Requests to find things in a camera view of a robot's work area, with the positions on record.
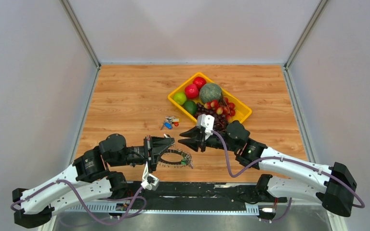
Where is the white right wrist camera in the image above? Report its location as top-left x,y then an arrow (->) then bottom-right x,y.
196,114 -> 214,140

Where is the purple grape bunch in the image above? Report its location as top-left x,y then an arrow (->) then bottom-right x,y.
194,100 -> 234,131

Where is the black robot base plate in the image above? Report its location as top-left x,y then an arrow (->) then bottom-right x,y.
139,182 -> 276,212

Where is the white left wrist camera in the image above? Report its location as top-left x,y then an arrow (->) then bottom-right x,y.
141,162 -> 159,191

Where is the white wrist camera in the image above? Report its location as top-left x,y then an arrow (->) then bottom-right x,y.
196,114 -> 214,140
141,162 -> 159,191

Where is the red apple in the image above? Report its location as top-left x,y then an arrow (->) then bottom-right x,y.
184,84 -> 199,99
193,77 -> 207,90

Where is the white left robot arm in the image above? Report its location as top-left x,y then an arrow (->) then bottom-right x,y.
11,134 -> 175,229

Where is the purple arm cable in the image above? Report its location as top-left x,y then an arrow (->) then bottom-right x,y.
10,179 -> 148,226
212,130 -> 366,209

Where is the white slotted cable duct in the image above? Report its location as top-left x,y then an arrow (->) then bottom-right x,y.
70,204 -> 260,216

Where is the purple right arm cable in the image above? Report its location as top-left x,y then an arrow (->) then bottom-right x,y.
212,130 -> 366,209

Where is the yellow plastic tray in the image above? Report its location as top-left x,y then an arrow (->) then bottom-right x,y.
168,72 -> 252,124

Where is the aluminium frame post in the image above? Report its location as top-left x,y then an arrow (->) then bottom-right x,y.
284,0 -> 329,70
59,0 -> 101,70

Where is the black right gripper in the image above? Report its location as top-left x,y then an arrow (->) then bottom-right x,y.
178,126 -> 239,153

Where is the right aluminium frame post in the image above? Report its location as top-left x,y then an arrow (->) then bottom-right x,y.
284,0 -> 329,70

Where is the red apple back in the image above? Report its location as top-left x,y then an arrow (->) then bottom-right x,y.
193,77 -> 207,90

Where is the dark green avocado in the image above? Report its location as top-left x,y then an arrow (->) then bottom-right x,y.
183,100 -> 198,116

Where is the left aluminium frame post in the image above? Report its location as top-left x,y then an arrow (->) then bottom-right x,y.
59,0 -> 101,70

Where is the netted green melon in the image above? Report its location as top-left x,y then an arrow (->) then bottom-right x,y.
199,83 -> 223,103

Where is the key bunch with coloured tags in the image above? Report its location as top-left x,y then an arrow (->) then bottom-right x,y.
160,116 -> 181,130

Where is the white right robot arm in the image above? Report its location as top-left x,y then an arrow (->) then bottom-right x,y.
179,120 -> 365,217

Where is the red apple front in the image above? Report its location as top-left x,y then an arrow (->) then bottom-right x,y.
184,84 -> 199,99

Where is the light green apple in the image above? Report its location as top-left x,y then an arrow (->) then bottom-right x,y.
173,92 -> 187,106

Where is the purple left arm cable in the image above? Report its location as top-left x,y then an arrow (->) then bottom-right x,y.
10,179 -> 148,226

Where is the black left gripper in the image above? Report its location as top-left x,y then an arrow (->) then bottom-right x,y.
110,135 -> 175,173

